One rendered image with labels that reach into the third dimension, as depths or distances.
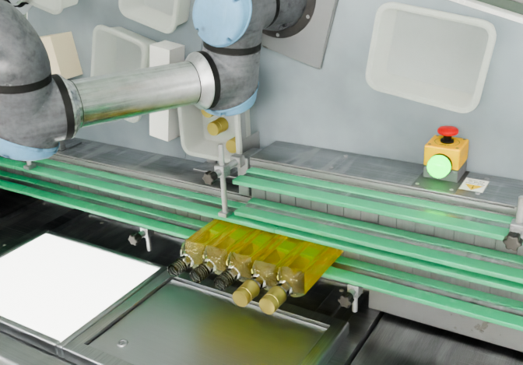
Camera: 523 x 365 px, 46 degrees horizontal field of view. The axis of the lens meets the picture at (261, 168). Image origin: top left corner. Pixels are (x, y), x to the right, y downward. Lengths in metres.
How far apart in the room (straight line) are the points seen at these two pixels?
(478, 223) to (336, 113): 0.42
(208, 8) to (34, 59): 0.34
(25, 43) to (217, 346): 0.66
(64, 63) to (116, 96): 0.68
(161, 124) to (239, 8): 0.53
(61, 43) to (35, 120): 0.75
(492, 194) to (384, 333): 0.37
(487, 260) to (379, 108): 0.39
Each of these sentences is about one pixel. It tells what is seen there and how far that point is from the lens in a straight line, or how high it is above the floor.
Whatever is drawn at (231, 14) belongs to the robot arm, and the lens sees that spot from 1.17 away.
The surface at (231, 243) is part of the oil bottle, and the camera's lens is 1.29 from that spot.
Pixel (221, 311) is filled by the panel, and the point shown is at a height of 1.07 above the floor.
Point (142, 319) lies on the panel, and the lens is 1.37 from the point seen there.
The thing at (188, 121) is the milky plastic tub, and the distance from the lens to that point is 1.53.
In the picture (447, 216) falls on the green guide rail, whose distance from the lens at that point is 1.17.
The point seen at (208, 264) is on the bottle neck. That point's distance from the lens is 1.26.
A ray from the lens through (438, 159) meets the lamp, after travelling 1.23.
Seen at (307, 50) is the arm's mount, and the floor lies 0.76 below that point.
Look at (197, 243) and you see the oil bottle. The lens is 1.31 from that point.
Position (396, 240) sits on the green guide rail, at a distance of 1.24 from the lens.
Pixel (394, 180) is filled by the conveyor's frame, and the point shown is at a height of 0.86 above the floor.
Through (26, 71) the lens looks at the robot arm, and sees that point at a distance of 1.04.
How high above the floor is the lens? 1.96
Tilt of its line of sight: 52 degrees down
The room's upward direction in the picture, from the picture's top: 124 degrees counter-clockwise
